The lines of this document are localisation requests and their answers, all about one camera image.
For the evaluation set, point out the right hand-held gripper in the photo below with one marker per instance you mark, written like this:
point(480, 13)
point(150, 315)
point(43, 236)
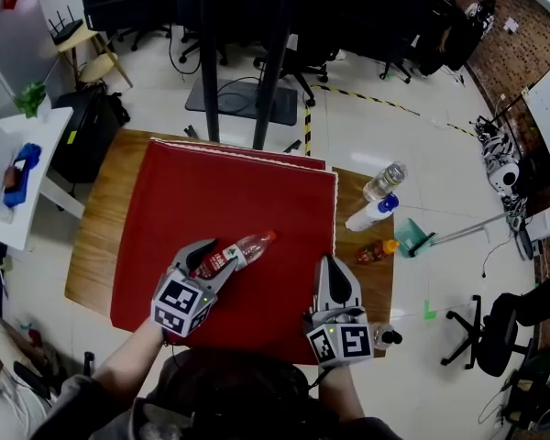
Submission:
point(344, 337)

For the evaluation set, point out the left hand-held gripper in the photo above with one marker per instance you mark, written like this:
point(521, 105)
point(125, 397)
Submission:
point(179, 300)

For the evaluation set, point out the clear bottle red label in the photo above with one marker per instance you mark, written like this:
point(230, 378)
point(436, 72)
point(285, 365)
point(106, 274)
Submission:
point(252, 245)

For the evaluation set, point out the person's left forearm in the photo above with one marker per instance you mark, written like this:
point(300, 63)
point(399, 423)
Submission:
point(128, 360)

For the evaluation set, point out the person's right forearm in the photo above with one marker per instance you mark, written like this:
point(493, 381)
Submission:
point(339, 392)

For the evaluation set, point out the red sauce bottle orange cap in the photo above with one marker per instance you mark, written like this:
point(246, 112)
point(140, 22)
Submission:
point(373, 251)

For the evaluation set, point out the clear bottle black cap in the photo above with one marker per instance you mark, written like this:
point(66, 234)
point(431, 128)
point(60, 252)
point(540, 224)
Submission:
point(384, 336)

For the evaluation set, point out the white bottle blue cap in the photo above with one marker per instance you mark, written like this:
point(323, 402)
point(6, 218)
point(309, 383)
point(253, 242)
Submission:
point(369, 213)

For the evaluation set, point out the clear bottle green label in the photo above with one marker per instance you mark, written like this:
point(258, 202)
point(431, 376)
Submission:
point(385, 181)

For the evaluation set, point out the black display stand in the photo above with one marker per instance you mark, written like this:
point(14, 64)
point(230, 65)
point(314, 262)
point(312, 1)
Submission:
point(210, 85)

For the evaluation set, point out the red cloth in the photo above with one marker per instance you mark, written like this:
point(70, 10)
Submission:
point(234, 190)

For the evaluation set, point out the wooden table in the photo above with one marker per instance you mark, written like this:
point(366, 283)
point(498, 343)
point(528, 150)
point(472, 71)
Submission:
point(101, 227)

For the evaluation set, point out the black office chair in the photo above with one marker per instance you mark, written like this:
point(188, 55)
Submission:
point(396, 69)
point(142, 35)
point(298, 67)
point(499, 337)
point(201, 48)

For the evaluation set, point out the black cabinet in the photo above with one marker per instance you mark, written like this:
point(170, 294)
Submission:
point(84, 135)

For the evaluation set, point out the black bag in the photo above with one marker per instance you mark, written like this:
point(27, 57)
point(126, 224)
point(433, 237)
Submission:
point(115, 108)

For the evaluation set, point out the person's dark shirt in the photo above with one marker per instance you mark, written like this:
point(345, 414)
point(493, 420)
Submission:
point(73, 406)

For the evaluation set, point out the white desk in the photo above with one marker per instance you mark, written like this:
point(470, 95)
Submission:
point(36, 154)

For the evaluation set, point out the white black robot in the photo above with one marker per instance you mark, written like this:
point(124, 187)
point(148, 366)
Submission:
point(502, 163)

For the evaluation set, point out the blue cloth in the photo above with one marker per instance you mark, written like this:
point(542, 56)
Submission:
point(25, 163)

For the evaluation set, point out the clear plastic cup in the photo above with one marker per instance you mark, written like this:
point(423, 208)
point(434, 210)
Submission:
point(3, 212)

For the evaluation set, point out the maroon pouch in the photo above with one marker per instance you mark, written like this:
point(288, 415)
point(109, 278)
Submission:
point(11, 178)

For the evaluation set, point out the green potted plant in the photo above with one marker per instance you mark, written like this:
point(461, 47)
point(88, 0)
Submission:
point(29, 99)

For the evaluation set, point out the white fabric bundle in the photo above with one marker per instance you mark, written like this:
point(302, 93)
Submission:
point(4, 401)

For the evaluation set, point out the yellow wooden stool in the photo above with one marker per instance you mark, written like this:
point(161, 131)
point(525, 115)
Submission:
point(78, 39)

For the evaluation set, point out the black wifi router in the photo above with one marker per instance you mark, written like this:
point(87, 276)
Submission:
point(66, 30)

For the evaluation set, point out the whiteboard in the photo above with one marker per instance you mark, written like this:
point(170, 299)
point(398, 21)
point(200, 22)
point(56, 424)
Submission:
point(547, 113)

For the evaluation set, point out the silver refrigerator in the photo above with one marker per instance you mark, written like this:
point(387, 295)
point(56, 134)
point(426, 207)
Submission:
point(18, 39)

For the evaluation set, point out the white paper sheet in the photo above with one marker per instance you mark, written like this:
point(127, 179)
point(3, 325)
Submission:
point(511, 25)

